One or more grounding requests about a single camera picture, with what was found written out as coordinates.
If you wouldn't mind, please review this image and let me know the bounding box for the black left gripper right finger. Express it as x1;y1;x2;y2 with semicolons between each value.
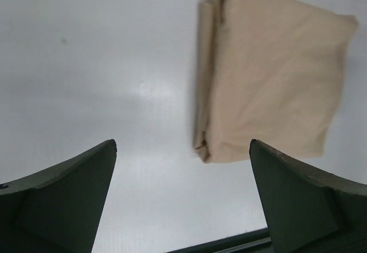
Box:
249;139;366;252

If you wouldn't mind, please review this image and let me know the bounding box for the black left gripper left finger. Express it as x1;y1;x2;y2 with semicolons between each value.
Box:
1;139;116;252

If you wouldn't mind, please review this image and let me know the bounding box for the beige t shirt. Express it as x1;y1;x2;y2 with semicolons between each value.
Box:
194;0;359;163

